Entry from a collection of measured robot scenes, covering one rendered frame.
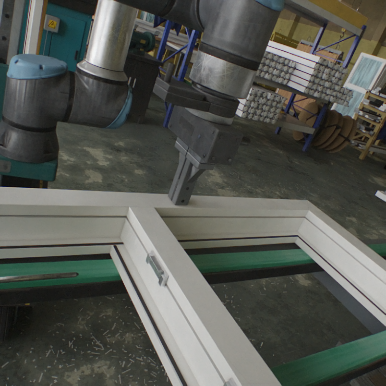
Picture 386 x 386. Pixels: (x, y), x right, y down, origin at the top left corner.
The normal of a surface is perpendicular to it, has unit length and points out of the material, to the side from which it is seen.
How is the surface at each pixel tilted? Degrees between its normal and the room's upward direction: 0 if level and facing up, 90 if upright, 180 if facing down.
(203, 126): 90
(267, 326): 0
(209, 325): 0
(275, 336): 0
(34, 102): 90
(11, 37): 90
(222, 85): 90
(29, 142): 70
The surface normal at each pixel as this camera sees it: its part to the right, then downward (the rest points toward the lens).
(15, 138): 0.07, 0.08
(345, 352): 0.32, -0.86
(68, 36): 0.44, 0.51
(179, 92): 0.11, 0.44
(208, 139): -0.83, -0.05
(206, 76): -0.50, 0.19
